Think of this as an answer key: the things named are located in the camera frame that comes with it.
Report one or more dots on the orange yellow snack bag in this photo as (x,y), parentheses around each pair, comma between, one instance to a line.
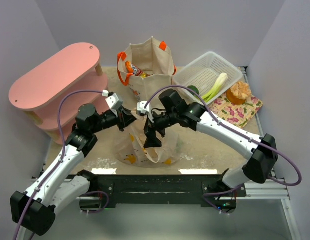
(132,69)

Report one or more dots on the pink three tier shelf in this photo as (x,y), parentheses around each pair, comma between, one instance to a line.
(51,93)

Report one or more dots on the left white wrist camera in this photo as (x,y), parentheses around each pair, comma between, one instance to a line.
(113,101)

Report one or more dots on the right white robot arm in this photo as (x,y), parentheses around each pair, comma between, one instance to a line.
(256,150)

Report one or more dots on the orange frosted muffin toy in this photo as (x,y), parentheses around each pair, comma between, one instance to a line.
(238,93)

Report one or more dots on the orange banana print plastic bag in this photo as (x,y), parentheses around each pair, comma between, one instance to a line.
(129,146)

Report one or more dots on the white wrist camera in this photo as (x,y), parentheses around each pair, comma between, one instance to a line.
(142,109)
(113,101)

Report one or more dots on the dark green lime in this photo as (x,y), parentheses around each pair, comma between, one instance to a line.
(193,90)

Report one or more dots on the green celery stalks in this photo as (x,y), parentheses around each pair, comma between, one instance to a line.
(222,78)

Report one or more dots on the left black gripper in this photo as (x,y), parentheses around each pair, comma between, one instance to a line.
(122,118)

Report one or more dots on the floral pattern tray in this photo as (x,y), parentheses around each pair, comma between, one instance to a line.
(237,115)

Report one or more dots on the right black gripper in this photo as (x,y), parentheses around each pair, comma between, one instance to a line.
(152,124)

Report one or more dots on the black base mount frame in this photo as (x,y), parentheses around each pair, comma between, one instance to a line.
(112,190)

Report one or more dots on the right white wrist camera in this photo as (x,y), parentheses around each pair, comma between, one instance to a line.
(142,109)

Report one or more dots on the white plastic basket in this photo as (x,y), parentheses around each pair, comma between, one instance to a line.
(204,71)

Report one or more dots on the canvas tote bag orange handles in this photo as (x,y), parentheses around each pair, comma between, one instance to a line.
(154,58)

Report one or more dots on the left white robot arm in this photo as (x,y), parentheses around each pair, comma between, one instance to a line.
(33,209)

